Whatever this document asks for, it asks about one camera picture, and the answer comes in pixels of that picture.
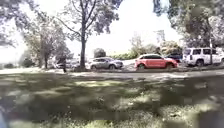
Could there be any tall tree with dark trunk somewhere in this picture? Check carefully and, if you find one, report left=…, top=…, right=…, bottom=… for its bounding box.
left=56, top=0, right=124, bottom=71

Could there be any red car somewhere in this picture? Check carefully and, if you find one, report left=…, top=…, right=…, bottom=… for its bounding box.
left=134, top=53, right=179, bottom=70

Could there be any tall sign board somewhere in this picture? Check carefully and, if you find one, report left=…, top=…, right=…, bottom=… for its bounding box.
left=156, top=29, right=166, bottom=45

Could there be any dark car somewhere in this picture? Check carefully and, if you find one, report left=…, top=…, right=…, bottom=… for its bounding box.
left=165, top=53, right=184, bottom=64

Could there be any shaded grass lawn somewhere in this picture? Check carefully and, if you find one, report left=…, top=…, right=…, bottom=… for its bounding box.
left=0, top=70, right=224, bottom=128

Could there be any leafy tree with thin trunk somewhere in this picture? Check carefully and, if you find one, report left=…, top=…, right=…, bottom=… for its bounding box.
left=19, top=13, right=73, bottom=70

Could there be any person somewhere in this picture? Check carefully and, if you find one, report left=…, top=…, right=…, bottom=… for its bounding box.
left=58, top=56, right=68, bottom=74

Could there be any white suv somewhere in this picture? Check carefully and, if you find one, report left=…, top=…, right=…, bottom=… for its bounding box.
left=182, top=47, right=224, bottom=67

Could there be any silver car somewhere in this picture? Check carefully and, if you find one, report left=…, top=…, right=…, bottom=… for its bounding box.
left=87, top=56, right=125, bottom=71

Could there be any large tree with pale trunk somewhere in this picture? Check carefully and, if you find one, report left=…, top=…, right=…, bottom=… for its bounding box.
left=153, top=0, right=224, bottom=66

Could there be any grey paved path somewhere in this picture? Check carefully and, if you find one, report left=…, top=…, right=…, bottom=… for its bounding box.
left=0, top=67, right=224, bottom=81

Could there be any round dark bush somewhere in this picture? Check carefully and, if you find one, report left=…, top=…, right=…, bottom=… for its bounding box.
left=93, top=47, right=107, bottom=59

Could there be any green hedge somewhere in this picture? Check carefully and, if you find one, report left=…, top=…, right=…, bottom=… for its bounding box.
left=109, top=52, right=138, bottom=61

